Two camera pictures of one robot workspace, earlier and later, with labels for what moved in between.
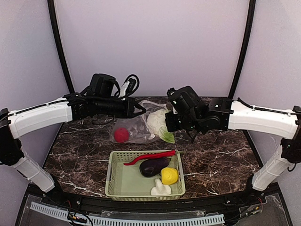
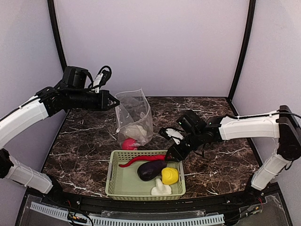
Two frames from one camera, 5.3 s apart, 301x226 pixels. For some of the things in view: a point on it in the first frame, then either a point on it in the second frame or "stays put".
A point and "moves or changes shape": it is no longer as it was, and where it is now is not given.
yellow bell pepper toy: [169, 175] stays put
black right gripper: [170, 122] → [178, 151]
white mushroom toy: [160, 189] stays put
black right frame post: [244, 48] stays put
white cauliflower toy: [156, 125] → [136, 132]
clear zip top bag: [140, 128] moves or changes shape
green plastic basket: [126, 182] stays put
